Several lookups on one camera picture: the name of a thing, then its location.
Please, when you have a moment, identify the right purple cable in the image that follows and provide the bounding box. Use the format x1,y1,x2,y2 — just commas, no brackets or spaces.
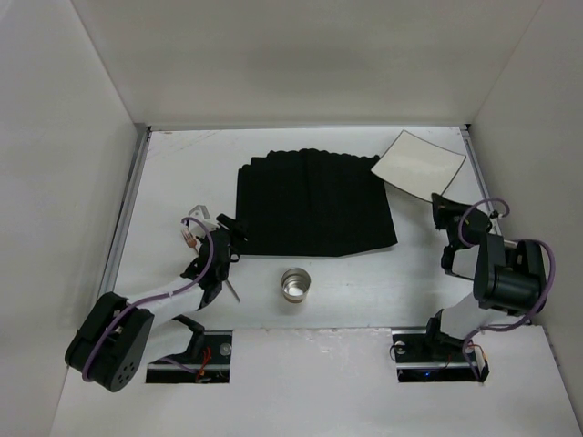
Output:
457,198,557,380

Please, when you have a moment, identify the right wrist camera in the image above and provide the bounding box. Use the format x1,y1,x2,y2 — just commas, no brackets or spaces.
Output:
489,208,509,220

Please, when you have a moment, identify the silver metal cup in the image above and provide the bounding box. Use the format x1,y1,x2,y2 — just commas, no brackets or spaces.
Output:
281,268,312,304

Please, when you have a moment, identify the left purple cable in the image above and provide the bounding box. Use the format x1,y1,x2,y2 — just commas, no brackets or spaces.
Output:
81,217,218,382

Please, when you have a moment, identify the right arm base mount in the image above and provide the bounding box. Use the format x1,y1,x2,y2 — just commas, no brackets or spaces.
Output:
389,328,490,383

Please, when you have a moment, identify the copper fork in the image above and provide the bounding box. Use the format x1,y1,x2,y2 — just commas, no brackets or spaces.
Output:
180,228,199,253

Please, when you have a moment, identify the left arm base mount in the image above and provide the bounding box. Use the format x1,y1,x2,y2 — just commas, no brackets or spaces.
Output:
145,315,233,384

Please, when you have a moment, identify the silver metal knife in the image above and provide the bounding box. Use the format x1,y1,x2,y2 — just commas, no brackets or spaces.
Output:
225,279,241,303

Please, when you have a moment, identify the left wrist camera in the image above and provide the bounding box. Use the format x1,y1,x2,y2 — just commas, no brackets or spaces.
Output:
188,205,218,230

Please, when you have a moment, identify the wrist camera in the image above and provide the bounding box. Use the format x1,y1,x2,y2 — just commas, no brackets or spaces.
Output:
188,205,218,230
489,208,509,220

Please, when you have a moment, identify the purple cable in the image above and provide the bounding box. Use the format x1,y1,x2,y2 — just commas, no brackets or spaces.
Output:
457,198,557,380
81,217,218,382

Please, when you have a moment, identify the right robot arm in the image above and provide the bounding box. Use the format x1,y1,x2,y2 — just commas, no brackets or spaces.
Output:
424,193,556,355

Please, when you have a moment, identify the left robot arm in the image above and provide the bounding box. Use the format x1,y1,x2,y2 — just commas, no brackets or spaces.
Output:
65,214,247,392

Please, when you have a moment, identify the black cloth placemat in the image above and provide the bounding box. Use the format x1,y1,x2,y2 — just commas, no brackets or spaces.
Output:
236,148,398,258

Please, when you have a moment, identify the white square plate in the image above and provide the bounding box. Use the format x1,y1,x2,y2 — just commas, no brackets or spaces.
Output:
371,130,465,202

